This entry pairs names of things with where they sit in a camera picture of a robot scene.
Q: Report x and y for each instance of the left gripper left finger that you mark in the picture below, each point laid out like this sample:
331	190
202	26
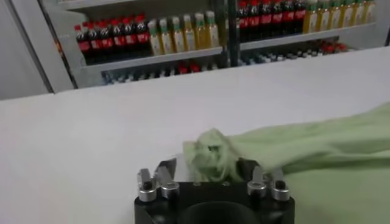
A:
166	182

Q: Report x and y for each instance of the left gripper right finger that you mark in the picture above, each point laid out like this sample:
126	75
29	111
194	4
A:
257	185

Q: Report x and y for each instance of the light green polo shirt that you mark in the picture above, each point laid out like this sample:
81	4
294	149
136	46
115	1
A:
320	152

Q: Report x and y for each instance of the red cap cola bottle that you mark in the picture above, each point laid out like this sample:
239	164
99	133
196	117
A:
277	17
288	16
243	22
142	37
119	40
300	14
195	67
183	68
131	39
83	45
107	42
340	47
265	19
96	44
329	48
253	21

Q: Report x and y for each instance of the beverage display shelf unit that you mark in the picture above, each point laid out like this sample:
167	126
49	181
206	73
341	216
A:
146	61
289	38

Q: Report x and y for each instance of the yellow juice bottle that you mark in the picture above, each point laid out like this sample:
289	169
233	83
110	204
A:
212	33
335	15
310	19
369	10
201	35
167	41
155	42
323	16
347	13
178	39
358	12
189	36

